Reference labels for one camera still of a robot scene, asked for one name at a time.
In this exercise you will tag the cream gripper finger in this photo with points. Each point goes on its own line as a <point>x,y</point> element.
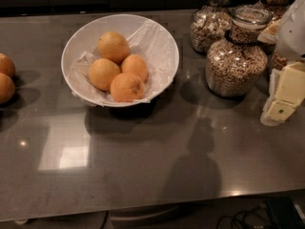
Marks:
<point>286,93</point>

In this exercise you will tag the orange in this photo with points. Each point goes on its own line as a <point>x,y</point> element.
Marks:
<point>136,64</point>
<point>127,87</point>
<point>7,88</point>
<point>114,46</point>
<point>7,66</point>
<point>101,73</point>

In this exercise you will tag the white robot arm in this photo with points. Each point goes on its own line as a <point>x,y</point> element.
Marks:
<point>290,38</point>

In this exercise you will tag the white bowl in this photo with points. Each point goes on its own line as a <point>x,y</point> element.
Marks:
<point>95,32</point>

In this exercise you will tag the far right glass jar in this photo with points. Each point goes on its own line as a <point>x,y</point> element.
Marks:
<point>278,61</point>

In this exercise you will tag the front glass cereal jar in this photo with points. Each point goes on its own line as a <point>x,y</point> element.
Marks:
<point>236,62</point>

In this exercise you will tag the back left glass jar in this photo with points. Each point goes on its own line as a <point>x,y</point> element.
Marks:
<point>209,24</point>

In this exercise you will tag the black power adapter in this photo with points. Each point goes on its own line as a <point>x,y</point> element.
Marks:
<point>283,214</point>

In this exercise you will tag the white paper liner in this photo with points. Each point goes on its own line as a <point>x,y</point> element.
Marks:
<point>152,45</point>

